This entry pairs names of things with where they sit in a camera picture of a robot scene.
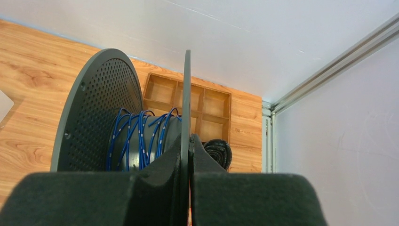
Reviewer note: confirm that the aluminium corner frame post right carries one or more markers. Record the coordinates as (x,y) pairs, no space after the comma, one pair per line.
(371,43)

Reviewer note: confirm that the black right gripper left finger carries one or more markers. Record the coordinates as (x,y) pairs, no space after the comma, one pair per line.
(138,198)

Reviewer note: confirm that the dark grey filament spool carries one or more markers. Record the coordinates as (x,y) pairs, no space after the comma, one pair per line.
(104,127)

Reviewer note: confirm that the wooden compartment organizer tray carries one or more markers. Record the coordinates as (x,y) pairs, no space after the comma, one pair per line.
(210,108)

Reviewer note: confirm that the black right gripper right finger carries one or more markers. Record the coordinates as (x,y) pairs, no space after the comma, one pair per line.
(220,198)

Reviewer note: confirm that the clear plastic divided tray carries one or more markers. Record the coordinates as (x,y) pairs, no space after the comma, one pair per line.
(5,105)

